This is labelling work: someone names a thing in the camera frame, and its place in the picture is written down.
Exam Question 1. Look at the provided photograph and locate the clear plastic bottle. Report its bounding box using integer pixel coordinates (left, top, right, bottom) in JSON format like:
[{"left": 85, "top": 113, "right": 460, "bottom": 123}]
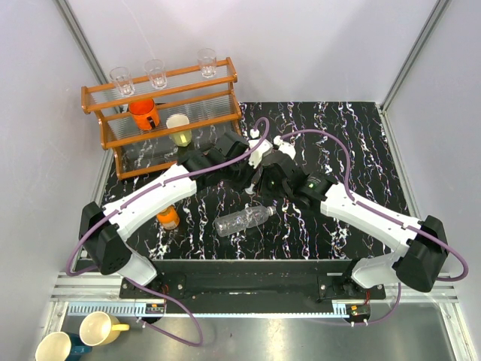
[{"left": 214, "top": 205, "right": 276, "bottom": 237}]

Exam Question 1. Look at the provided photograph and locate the orange bottle cap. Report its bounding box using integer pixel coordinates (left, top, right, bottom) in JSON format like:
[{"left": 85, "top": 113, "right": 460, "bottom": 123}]
[{"left": 156, "top": 205, "right": 178, "bottom": 223}]

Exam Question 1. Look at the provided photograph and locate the orange juice bottle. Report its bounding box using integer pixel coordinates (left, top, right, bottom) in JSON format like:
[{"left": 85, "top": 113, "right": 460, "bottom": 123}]
[{"left": 156, "top": 205, "right": 180, "bottom": 230}]

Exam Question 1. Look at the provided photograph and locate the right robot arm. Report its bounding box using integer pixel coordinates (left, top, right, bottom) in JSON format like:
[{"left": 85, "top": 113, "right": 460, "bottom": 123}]
[{"left": 258, "top": 150, "right": 449, "bottom": 298}]

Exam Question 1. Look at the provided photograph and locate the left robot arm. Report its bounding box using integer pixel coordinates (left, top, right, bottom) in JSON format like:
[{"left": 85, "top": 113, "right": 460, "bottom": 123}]
[{"left": 79, "top": 131, "right": 273, "bottom": 298}]

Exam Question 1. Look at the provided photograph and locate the orange wooden shelf rack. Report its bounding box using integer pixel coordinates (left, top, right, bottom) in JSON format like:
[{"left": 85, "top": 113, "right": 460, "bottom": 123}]
[{"left": 80, "top": 57, "right": 241, "bottom": 180}]

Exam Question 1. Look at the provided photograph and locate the orange mug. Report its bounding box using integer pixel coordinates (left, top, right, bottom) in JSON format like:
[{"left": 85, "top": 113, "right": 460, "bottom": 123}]
[{"left": 129, "top": 99, "right": 160, "bottom": 131}]

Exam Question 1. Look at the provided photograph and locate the right clear glass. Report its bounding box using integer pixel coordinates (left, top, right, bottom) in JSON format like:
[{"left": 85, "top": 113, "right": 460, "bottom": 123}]
[{"left": 197, "top": 48, "right": 217, "bottom": 78}]

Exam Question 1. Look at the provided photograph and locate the clear glass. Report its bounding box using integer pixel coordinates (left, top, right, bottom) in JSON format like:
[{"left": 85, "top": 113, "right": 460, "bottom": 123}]
[
  {"left": 109, "top": 66, "right": 135, "bottom": 97},
  {"left": 144, "top": 59, "right": 167, "bottom": 89},
  {"left": 197, "top": 48, "right": 217, "bottom": 78}
]

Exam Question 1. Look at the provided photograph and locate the middle clear glass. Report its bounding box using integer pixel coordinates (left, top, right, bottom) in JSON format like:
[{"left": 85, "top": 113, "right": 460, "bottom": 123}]
[{"left": 144, "top": 59, "right": 167, "bottom": 89}]

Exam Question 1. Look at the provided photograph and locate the left clear glass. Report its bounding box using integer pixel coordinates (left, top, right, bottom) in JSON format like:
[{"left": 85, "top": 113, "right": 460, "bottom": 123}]
[{"left": 109, "top": 66, "right": 135, "bottom": 97}]

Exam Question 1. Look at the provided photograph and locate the yellow mug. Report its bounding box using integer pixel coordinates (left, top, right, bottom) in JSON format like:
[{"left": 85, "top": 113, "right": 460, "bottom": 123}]
[{"left": 79, "top": 311, "right": 130, "bottom": 347}]

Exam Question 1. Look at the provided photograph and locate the cream blue mug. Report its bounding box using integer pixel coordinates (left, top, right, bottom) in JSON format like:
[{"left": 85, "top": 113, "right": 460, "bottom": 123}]
[{"left": 35, "top": 332, "right": 92, "bottom": 361}]

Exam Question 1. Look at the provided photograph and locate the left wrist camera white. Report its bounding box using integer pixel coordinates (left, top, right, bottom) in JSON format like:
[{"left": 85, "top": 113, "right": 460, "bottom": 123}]
[{"left": 248, "top": 129, "right": 274, "bottom": 168}]

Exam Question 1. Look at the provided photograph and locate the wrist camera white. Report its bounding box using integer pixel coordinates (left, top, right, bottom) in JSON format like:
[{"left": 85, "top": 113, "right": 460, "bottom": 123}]
[
  {"left": 248, "top": 129, "right": 274, "bottom": 168},
  {"left": 274, "top": 135, "right": 296, "bottom": 160}
]

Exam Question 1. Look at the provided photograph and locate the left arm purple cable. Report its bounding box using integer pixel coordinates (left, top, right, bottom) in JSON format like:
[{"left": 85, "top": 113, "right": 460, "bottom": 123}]
[{"left": 65, "top": 117, "right": 271, "bottom": 278}]

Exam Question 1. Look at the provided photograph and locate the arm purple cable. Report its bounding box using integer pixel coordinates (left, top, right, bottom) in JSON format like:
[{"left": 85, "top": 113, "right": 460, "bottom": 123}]
[
  {"left": 65, "top": 117, "right": 271, "bottom": 278},
  {"left": 281, "top": 129, "right": 470, "bottom": 281}
]

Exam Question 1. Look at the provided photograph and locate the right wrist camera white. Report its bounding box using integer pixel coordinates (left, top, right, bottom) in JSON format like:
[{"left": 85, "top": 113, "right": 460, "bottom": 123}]
[{"left": 274, "top": 135, "right": 296, "bottom": 160}]

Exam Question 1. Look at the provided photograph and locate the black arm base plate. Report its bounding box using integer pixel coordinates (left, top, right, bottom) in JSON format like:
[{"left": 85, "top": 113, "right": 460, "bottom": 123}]
[{"left": 74, "top": 257, "right": 388, "bottom": 315}]

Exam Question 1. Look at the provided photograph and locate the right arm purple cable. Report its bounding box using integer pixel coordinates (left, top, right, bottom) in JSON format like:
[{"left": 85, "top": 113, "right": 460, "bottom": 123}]
[{"left": 281, "top": 129, "right": 470, "bottom": 281}]

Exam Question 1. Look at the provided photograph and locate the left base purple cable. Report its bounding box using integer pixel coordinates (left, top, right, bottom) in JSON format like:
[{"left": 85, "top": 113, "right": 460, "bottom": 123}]
[{"left": 123, "top": 276, "right": 206, "bottom": 347}]

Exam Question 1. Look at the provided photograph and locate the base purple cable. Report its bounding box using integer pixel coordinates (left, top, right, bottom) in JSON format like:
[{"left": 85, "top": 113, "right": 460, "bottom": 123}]
[
  {"left": 311, "top": 281, "right": 402, "bottom": 326},
  {"left": 123, "top": 276, "right": 206, "bottom": 347}
]

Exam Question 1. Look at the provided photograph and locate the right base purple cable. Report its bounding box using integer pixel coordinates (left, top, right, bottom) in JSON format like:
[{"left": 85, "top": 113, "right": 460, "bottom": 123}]
[{"left": 311, "top": 281, "right": 402, "bottom": 326}]

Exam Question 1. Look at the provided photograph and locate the aluminium front rail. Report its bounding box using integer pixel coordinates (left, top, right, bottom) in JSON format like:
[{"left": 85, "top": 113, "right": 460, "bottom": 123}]
[{"left": 50, "top": 272, "right": 478, "bottom": 360}]

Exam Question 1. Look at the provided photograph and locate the grey slotted cable duct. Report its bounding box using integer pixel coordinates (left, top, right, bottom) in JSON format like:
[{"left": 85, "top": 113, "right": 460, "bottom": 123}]
[{"left": 67, "top": 301, "right": 348, "bottom": 319}]

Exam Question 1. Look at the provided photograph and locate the corner aluminium post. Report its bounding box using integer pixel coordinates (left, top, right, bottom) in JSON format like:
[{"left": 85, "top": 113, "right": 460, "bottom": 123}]
[
  {"left": 53, "top": 0, "right": 108, "bottom": 85},
  {"left": 380, "top": 0, "right": 452, "bottom": 112}
]

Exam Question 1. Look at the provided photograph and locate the right corner aluminium post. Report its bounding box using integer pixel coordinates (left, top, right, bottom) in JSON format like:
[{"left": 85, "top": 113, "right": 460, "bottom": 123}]
[{"left": 380, "top": 0, "right": 452, "bottom": 112}]

